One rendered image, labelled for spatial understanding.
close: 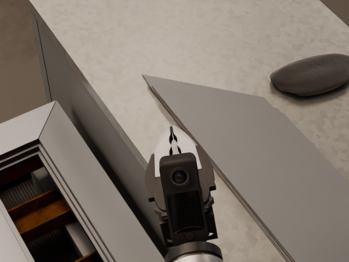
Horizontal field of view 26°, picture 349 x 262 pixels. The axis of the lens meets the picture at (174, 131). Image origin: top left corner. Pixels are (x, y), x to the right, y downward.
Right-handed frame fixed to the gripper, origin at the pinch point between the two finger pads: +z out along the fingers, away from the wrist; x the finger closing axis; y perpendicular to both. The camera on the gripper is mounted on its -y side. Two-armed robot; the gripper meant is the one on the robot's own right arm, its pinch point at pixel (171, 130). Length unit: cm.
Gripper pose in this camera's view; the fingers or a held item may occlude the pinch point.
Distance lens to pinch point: 103.8
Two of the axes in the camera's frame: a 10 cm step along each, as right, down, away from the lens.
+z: -1.3, -7.6, 6.3
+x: 9.8, -1.8, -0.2
